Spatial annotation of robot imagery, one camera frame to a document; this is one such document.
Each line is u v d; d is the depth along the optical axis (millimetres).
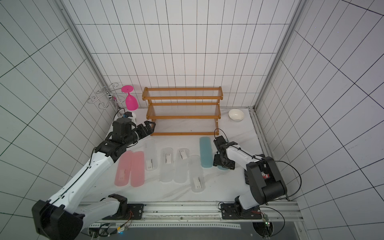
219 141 733
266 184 437
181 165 877
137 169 870
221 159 759
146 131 680
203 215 726
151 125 697
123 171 847
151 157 926
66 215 380
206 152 954
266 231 657
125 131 581
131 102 1006
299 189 450
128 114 680
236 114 1104
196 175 854
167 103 1222
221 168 833
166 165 884
